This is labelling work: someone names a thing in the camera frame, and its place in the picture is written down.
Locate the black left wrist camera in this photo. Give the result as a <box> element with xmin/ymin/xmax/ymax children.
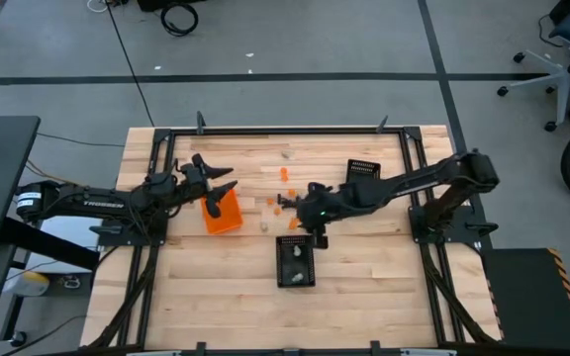
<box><xmin>183</xmin><ymin>165</ymin><xmax>207</xmax><ymax>186</ymax></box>

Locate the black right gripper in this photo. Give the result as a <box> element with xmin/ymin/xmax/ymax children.
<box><xmin>277</xmin><ymin>181</ymin><xmax>353</xmax><ymax>234</ymax></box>

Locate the metal carabiner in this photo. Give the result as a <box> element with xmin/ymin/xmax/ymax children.
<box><xmin>58</xmin><ymin>274</ymin><xmax>82</xmax><ymax>291</ymax></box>

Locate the black hazard striped platform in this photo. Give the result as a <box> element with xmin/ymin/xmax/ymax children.
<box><xmin>479</xmin><ymin>246</ymin><xmax>570</xmax><ymax>353</ymax></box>

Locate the long black floor cable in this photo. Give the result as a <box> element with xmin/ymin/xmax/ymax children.
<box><xmin>104</xmin><ymin>0</ymin><xmax>156</xmax><ymax>128</ymax></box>

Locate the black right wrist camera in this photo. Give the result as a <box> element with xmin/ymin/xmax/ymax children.
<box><xmin>313</xmin><ymin>224</ymin><xmax>330</xmax><ymax>250</ymax></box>

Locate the orange plastic basket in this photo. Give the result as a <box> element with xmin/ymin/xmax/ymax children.
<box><xmin>199</xmin><ymin>187</ymin><xmax>244</xmax><ymax>235</ymax></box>

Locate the black metal table frame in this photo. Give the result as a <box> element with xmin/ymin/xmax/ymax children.
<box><xmin>84</xmin><ymin>110</ymin><xmax>503</xmax><ymax>356</ymax></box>

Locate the white flat board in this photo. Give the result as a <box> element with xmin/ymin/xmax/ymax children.
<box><xmin>36</xmin><ymin>215</ymin><xmax>104</xmax><ymax>275</ymax></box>

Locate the coiled black floor cable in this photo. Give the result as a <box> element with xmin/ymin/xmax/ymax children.
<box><xmin>158</xmin><ymin>1</ymin><xmax>200</xmax><ymax>38</ymax></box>

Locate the black plastic basket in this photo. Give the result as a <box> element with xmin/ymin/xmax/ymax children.
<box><xmin>345</xmin><ymin>158</ymin><xmax>383</xmax><ymax>185</ymax></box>
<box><xmin>274</xmin><ymin>234</ymin><xmax>318</xmax><ymax>290</ymax></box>

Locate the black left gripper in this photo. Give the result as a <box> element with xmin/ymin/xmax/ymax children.
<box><xmin>165</xmin><ymin>152</ymin><xmax>239</xmax><ymax>221</ymax></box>

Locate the black diagonal beam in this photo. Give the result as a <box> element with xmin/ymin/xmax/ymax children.
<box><xmin>0</xmin><ymin>216</ymin><xmax>102</xmax><ymax>272</ymax></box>

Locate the grey blue office chair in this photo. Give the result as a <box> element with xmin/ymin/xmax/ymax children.
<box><xmin>496</xmin><ymin>0</ymin><xmax>570</xmax><ymax>134</ymax></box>

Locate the thin black desk cable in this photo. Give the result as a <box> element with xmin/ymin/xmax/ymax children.
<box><xmin>36</xmin><ymin>131</ymin><xmax>127</xmax><ymax>149</ymax></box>

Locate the white yellow round device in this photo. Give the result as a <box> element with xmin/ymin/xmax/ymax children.
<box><xmin>1</xmin><ymin>270</ymin><xmax>51</xmax><ymax>299</ymax></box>

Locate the thin yellow cable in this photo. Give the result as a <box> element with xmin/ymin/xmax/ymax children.
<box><xmin>24</xmin><ymin>158</ymin><xmax>76</xmax><ymax>188</ymax></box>

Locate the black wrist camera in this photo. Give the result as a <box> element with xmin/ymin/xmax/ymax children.
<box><xmin>183</xmin><ymin>165</ymin><xmax>207</xmax><ymax>186</ymax></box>
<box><xmin>313</xmin><ymin>224</ymin><xmax>330</xmax><ymax>250</ymax></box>

